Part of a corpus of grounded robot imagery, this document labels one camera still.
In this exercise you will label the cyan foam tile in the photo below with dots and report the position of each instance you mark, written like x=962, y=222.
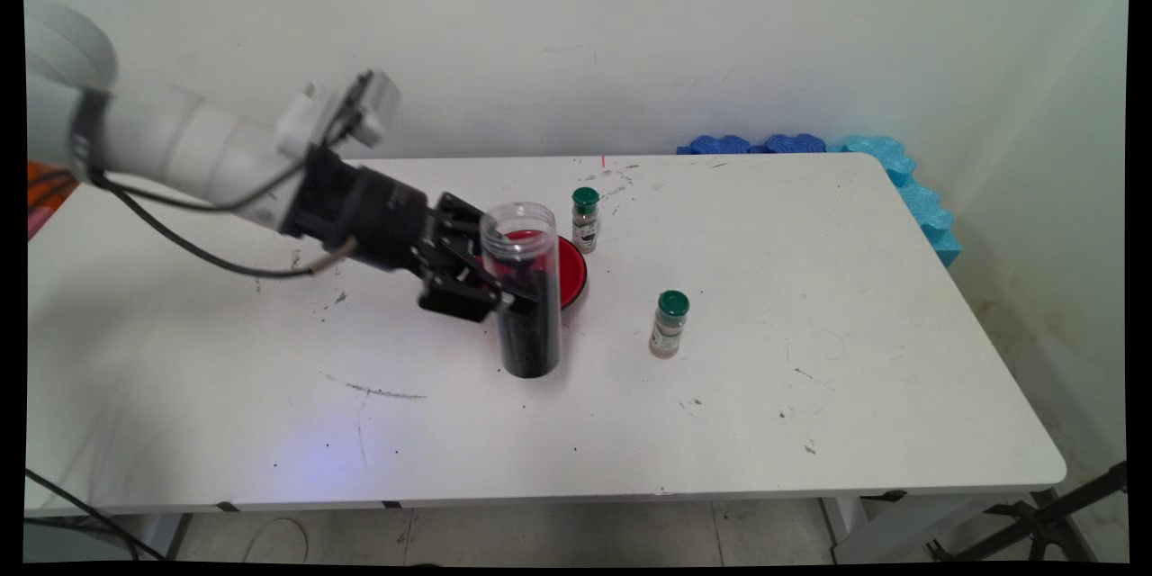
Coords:
x=918, y=198

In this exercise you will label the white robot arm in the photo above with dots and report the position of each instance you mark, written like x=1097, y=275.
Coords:
x=180, y=144

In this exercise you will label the orange pink object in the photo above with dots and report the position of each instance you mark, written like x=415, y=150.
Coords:
x=45, y=189

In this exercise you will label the black tripod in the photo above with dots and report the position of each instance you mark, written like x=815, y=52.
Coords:
x=1035, y=522

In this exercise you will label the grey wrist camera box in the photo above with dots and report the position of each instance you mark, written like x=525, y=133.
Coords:
x=373, y=103

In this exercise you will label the green-capped pepper spice bottle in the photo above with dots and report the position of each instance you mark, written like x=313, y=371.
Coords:
x=669, y=328
x=585, y=225

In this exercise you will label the dark blue foam tile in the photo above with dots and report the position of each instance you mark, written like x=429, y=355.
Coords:
x=720, y=145
x=796, y=144

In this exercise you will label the clear plastic jar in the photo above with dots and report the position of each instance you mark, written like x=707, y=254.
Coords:
x=531, y=333

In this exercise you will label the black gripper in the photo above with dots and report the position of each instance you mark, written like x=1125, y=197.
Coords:
x=378, y=216

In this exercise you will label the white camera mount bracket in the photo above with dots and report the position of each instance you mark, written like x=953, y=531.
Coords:
x=301, y=121

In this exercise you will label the red bowl black rim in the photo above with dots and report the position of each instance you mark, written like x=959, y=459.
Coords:
x=573, y=274

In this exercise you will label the white table leg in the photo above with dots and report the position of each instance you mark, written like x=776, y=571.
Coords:
x=900, y=526

